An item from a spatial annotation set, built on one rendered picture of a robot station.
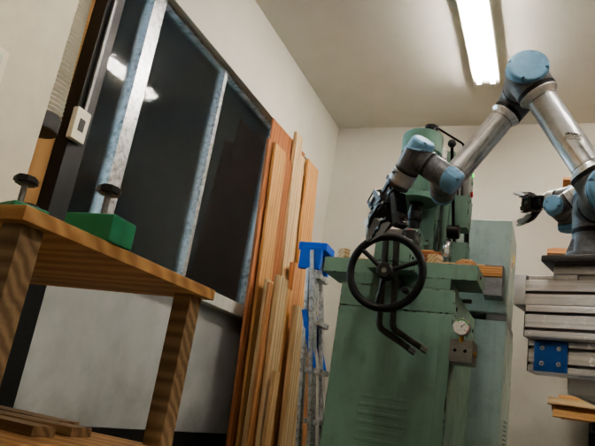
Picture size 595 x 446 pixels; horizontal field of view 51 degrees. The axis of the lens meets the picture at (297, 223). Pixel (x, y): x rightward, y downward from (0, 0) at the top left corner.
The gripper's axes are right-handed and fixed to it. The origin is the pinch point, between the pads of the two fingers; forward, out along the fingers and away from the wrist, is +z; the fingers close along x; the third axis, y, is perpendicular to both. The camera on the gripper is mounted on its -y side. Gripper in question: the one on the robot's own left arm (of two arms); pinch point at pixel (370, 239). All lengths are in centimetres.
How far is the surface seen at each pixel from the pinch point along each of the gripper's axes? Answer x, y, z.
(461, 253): -71, 39, 15
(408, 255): -31.0, 18.4, 11.8
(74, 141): 85, 81, 34
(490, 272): -67, 16, 9
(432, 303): -43.3, 7.0, 22.7
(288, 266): -75, 174, 126
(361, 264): -25.1, 32.6, 28.4
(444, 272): -45.9, 13.5, 12.4
